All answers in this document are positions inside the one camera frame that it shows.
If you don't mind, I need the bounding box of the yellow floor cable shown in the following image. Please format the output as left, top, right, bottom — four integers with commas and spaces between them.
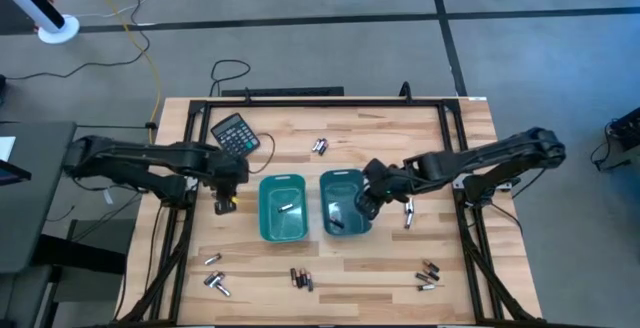
82, 0, 164, 125

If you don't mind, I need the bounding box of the blue plastic bin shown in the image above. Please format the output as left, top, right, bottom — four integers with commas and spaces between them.
318, 168, 374, 237

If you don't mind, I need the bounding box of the white paper sheet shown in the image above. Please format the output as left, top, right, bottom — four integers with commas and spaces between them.
0, 136, 17, 163

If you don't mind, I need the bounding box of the black cable loop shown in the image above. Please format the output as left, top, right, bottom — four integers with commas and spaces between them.
208, 59, 252, 98

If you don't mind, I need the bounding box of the black desk calculator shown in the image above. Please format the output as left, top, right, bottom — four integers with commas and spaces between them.
209, 112, 262, 160

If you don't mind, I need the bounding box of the long black floor cable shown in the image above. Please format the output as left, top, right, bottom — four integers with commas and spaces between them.
0, 0, 151, 82

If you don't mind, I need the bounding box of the thin black wire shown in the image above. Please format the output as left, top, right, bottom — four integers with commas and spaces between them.
248, 132, 277, 175

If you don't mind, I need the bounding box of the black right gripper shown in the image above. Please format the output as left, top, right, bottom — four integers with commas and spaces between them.
354, 156, 420, 222

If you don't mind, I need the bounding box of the grey desk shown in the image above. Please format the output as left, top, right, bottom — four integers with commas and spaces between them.
0, 120, 79, 275

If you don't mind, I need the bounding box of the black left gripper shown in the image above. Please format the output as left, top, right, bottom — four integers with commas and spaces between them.
206, 153, 252, 216

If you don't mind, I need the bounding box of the dark tablet device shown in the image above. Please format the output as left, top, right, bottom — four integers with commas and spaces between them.
0, 160, 32, 187

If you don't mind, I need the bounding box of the white pole with round base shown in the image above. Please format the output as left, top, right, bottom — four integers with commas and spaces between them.
0, 0, 81, 45

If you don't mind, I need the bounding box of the black desk base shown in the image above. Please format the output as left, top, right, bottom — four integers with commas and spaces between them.
29, 217, 126, 328

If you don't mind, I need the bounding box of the black aluminium table frame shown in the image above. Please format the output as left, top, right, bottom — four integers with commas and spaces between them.
117, 95, 539, 328

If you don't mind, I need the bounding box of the green plastic bin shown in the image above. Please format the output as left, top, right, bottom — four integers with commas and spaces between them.
257, 173, 310, 243

